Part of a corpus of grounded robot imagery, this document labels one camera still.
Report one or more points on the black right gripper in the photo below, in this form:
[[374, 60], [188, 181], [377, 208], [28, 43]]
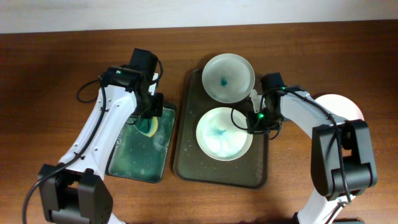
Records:
[[253, 127]]

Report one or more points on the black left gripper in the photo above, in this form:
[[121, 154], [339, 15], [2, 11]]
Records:
[[154, 107]]

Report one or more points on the green yellow sponge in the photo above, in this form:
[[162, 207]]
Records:
[[147, 127]]

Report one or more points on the white plate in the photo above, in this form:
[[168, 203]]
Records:
[[221, 134], [228, 78], [341, 106]]

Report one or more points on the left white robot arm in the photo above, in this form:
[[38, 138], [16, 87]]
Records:
[[73, 191]]

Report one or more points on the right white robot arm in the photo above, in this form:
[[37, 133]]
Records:
[[342, 159]]

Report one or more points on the small green wash tray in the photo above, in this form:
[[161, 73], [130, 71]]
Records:
[[138, 157]]

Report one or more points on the large dark brown tray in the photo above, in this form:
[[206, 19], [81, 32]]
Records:
[[191, 163]]

